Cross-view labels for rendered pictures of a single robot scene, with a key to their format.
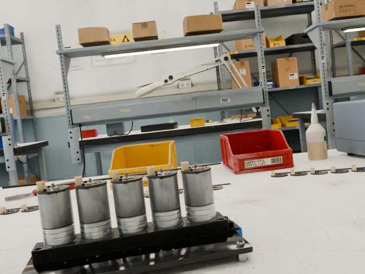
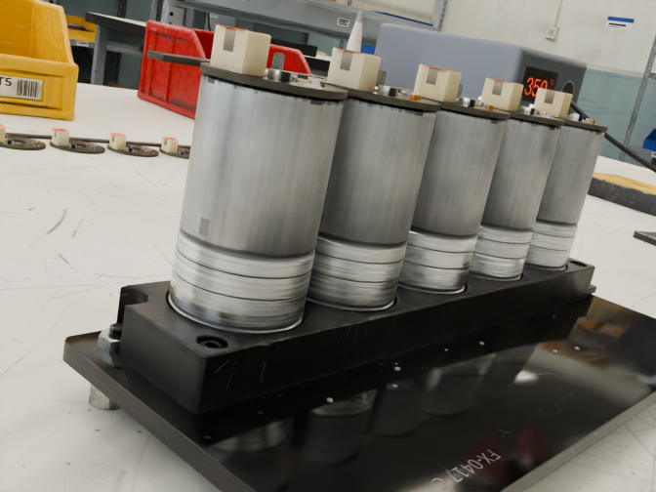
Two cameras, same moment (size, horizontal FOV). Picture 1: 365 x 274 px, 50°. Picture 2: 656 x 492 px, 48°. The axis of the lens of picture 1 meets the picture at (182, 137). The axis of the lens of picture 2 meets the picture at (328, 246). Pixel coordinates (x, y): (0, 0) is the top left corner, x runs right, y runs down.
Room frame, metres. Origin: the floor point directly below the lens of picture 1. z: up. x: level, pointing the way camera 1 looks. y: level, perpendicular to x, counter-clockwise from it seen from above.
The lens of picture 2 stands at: (0.19, 0.17, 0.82)
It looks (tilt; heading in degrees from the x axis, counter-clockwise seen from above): 15 degrees down; 320
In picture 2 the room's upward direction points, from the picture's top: 11 degrees clockwise
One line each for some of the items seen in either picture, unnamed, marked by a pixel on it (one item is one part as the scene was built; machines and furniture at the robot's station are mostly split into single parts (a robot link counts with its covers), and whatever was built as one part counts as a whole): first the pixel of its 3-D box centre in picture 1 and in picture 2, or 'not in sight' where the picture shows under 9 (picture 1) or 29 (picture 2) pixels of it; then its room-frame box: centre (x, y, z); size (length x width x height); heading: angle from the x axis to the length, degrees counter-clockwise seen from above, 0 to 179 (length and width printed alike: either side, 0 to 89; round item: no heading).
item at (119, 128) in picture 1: (115, 128); not in sight; (2.78, 0.47, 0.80); 0.15 x 0.12 x 0.10; 2
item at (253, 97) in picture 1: (168, 107); not in sight; (2.64, 0.07, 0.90); 1.30 x 0.06 x 0.12; 91
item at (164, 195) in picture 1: (165, 203); (490, 203); (0.31, 0.02, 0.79); 0.02 x 0.02 x 0.05
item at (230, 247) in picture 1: (136, 255); (462, 362); (0.29, 0.04, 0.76); 0.16 x 0.07 x 0.01; 100
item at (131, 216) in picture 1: (130, 209); (430, 207); (0.31, 0.05, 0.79); 0.02 x 0.02 x 0.05
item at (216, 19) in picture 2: (364, 100); (228, 28); (2.82, -1.33, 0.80); 0.15 x 0.12 x 0.10; 20
